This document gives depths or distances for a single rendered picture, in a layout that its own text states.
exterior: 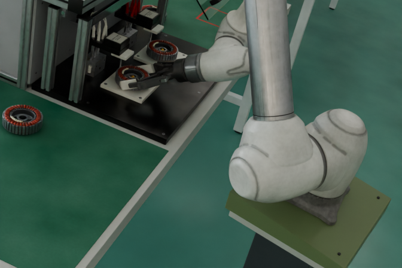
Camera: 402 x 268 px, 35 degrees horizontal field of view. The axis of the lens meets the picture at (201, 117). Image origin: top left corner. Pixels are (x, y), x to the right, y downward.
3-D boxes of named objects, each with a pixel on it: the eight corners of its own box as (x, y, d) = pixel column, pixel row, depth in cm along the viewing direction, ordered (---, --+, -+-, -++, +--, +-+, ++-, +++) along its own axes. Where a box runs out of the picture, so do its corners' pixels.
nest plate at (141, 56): (187, 57, 238) (188, 54, 237) (171, 73, 226) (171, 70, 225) (151, 43, 241) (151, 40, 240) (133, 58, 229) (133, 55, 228)
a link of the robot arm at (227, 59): (207, 91, 200) (216, 64, 209) (254, 84, 194) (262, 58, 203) (195, 63, 194) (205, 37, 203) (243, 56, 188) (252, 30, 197)
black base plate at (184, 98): (232, 63, 246) (234, 58, 245) (165, 145, 194) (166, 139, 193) (123, 22, 256) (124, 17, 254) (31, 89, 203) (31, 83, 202)
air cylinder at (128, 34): (136, 43, 239) (138, 30, 236) (126, 50, 232) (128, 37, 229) (123, 38, 240) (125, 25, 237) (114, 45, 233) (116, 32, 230)
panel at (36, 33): (125, 16, 255) (137, -56, 239) (30, 85, 201) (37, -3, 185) (122, 15, 255) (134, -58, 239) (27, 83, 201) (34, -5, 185)
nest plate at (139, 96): (160, 84, 218) (161, 81, 217) (141, 103, 206) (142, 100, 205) (121, 69, 221) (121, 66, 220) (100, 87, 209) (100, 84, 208)
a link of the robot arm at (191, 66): (213, 74, 206) (196, 76, 209) (206, 48, 203) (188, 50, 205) (204, 86, 199) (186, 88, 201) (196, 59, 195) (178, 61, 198)
